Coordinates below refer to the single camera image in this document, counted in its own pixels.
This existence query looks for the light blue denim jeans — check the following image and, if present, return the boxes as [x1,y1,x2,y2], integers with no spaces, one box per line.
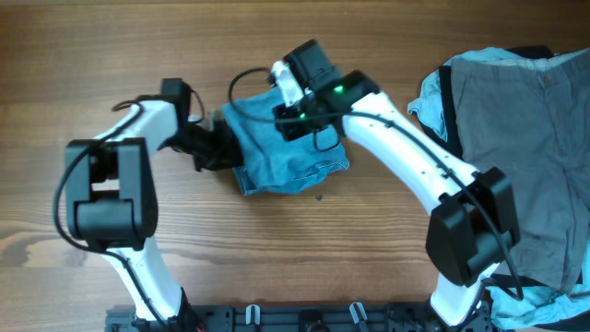
[221,103,349,196]

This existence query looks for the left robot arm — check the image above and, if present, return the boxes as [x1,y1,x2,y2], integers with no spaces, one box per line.
[54,78,243,331]

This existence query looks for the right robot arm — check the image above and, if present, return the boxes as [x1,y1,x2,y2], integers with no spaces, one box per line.
[270,40,520,327]

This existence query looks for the light blue shirt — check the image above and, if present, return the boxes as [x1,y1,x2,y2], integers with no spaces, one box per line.
[407,47,525,142]

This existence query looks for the black garment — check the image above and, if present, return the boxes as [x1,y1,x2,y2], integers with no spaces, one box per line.
[419,45,554,160]

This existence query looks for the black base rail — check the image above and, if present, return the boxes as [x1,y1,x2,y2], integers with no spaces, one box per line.
[104,302,499,332]

